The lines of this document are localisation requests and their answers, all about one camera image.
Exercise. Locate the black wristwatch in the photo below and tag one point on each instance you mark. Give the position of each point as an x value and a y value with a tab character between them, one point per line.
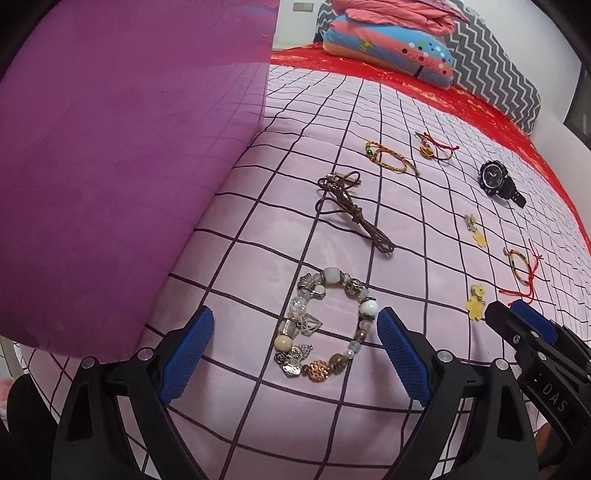
491	174

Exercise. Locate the grey zigzag headboard cushion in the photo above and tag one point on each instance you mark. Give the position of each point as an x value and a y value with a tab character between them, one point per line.
494	69

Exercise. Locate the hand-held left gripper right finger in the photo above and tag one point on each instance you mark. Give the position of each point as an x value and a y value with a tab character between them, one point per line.
401	360

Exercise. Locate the folded pink quilt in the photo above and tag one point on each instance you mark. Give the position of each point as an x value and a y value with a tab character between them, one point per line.
392	11

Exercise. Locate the wall socket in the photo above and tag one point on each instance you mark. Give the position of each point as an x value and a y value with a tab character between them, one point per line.
304	6

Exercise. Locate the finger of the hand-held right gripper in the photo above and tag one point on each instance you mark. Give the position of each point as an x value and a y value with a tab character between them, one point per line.
533	318
501	318

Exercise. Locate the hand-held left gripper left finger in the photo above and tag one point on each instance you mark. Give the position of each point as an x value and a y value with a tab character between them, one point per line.
187	360

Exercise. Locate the purple plastic bin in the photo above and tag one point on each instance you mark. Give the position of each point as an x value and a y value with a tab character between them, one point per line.
115	161

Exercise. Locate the yellow flower earring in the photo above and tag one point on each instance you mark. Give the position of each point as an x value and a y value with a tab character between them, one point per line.
474	307
480	240

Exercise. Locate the colourful striped pillow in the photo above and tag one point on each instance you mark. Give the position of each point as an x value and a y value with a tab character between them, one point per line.
383	41

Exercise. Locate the pink checked bedsheet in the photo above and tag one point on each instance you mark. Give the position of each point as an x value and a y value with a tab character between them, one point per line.
300	138

